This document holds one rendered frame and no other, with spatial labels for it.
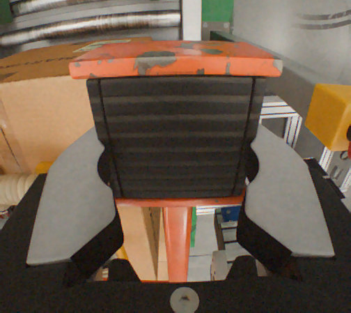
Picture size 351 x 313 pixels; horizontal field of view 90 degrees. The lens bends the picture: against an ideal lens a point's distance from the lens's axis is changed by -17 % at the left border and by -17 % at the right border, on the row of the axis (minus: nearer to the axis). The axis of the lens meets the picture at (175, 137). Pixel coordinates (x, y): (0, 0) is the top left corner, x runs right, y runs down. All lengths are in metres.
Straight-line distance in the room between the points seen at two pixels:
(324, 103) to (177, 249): 0.24
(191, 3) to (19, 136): 0.48
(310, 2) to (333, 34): 0.26
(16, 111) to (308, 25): 1.38
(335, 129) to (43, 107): 0.37
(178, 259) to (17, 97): 0.28
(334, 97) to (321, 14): 1.19
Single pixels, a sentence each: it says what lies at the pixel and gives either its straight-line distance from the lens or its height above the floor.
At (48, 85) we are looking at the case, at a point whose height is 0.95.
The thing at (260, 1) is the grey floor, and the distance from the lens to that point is 1.27.
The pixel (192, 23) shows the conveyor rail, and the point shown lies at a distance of 0.59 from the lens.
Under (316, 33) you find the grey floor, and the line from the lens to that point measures 1.45.
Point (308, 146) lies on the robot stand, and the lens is 1.47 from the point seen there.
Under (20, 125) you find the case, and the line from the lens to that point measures 0.34.
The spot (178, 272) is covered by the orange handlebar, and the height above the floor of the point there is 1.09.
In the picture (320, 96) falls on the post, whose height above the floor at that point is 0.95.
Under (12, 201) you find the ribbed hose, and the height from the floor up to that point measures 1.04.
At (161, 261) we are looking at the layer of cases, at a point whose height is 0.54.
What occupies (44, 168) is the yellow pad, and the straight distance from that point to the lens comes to 0.35.
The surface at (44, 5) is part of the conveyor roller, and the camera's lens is 0.74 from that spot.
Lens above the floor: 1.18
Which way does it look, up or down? 58 degrees down
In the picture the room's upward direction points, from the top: 179 degrees clockwise
